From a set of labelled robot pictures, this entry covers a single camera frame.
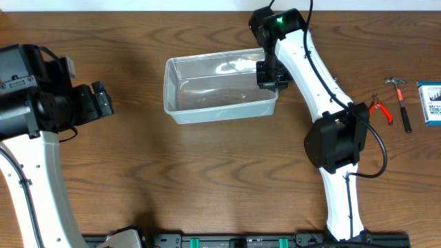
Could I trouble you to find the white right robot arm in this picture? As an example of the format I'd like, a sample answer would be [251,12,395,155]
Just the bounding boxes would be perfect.
[249,6,369,241]

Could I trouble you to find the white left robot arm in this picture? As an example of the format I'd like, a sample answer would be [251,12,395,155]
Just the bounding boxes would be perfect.
[1,44,114,247]

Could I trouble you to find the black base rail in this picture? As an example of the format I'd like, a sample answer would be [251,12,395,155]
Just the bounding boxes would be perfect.
[85,229,411,248]

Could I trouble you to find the clear plastic container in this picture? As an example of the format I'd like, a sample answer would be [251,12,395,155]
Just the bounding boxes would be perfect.
[163,48,278,124]

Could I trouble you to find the small red black hammer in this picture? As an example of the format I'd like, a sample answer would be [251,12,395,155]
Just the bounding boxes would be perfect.
[385,76,412,133]

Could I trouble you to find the red handled pliers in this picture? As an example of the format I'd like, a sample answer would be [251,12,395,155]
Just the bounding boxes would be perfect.
[369,94,393,125]

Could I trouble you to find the blue white small box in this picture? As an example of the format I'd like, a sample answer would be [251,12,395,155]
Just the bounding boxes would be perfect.
[417,81,440,126]

